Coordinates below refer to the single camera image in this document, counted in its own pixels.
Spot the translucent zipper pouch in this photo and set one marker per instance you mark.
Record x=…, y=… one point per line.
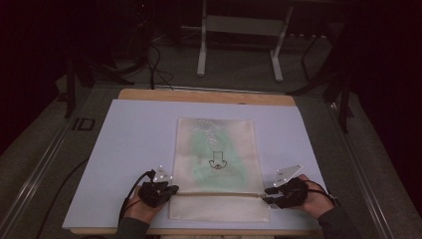
x=217, y=156

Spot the metal floor rail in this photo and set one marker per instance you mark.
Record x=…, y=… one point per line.
x=361, y=172
x=36, y=176

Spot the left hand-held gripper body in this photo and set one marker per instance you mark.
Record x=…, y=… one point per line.
x=156, y=195

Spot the light blue table mat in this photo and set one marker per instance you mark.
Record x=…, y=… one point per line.
x=142, y=132

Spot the person's left hand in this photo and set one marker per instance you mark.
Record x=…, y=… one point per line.
x=142, y=210

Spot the black metal stand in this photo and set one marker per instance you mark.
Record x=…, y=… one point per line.
x=84, y=71
x=341, y=86

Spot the wooden table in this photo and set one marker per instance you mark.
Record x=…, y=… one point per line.
x=205, y=96

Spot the white metal stand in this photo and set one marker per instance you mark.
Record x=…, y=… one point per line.
x=242, y=26

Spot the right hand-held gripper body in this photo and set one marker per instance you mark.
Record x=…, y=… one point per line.
x=293, y=192

